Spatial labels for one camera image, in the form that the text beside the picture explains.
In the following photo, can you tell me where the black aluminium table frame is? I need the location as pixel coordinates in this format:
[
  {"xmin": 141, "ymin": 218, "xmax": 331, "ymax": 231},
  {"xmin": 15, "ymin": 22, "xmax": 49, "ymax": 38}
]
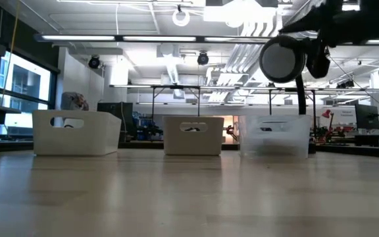
[{"xmin": 0, "ymin": 140, "xmax": 379, "ymax": 159}]

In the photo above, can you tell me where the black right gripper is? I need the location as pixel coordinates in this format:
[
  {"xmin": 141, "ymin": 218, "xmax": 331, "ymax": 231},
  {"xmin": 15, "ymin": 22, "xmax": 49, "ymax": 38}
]
[{"xmin": 280, "ymin": 0, "xmax": 379, "ymax": 80}]

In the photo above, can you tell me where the black ceiling camera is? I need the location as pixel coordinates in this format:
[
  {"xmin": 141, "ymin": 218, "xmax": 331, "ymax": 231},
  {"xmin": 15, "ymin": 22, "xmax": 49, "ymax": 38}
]
[
  {"xmin": 88, "ymin": 55, "xmax": 102, "ymax": 70},
  {"xmin": 197, "ymin": 51, "xmax": 209, "ymax": 66}
]

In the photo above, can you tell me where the white hanging ring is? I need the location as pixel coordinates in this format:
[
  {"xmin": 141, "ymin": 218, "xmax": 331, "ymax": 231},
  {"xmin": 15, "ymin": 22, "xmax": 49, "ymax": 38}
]
[{"xmin": 172, "ymin": 8, "xmax": 191, "ymax": 28}]

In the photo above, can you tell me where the black monitor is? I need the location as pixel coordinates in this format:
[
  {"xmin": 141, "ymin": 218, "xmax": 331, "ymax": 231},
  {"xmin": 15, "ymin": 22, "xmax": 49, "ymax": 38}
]
[
  {"xmin": 355, "ymin": 103, "xmax": 379, "ymax": 130},
  {"xmin": 97, "ymin": 102, "xmax": 134, "ymax": 143}
]

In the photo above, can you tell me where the white plastic bin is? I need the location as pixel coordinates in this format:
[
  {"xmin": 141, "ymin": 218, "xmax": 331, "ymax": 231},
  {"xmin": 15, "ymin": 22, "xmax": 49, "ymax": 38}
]
[{"xmin": 32, "ymin": 109, "xmax": 122, "ymax": 157}]

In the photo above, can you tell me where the black background table frame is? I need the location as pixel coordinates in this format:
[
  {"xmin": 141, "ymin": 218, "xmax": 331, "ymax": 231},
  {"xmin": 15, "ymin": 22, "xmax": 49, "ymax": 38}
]
[
  {"xmin": 149, "ymin": 84, "xmax": 201, "ymax": 117},
  {"xmin": 268, "ymin": 87, "xmax": 317, "ymax": 116}
]

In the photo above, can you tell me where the red desk lamp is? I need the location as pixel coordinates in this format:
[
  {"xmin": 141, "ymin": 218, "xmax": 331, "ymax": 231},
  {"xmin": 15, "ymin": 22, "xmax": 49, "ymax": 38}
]
[{"xmin": 320, "ymin": 109, "xmax": 336, "ymax": 132}]

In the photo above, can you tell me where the grey plastic bin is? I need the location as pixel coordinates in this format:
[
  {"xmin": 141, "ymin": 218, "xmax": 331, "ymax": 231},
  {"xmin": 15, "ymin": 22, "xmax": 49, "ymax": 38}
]
[{"xmin": 161, "ymin": 115, "xmax": 225, "ymax": 156}]

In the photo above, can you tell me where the black desk lamp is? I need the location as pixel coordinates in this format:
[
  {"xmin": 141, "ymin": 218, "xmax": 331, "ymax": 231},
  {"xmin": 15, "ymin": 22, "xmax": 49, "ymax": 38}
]
[{"xmin": 258, "ymin": 35, "xmax": 309, "ymax": 116}]

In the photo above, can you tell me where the clear plastic bin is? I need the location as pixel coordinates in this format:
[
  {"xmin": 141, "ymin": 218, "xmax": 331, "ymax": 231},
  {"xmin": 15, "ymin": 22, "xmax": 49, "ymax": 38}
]
[{"xmin": 238, "ymin": 114, "xmax": 313, "ymax": 159}]

